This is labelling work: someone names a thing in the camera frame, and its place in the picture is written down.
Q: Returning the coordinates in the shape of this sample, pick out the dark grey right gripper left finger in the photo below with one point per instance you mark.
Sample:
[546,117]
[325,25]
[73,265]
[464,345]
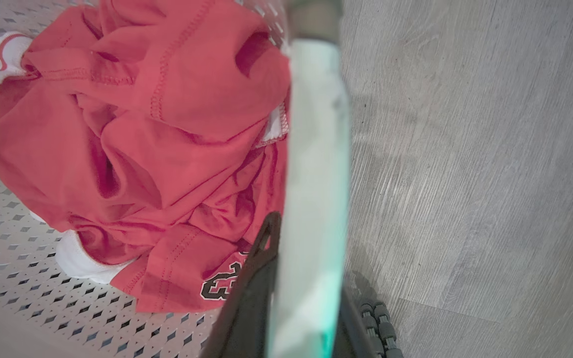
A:
[249,308]

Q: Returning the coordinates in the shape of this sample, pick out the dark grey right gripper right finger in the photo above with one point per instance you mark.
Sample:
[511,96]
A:
[366,328]

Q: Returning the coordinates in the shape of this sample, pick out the white perforated laundry basket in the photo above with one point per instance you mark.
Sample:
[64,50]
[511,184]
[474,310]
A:
[311,174]

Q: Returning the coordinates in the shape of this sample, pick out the red jersey with white trim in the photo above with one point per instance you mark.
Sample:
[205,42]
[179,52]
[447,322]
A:
[157,144]

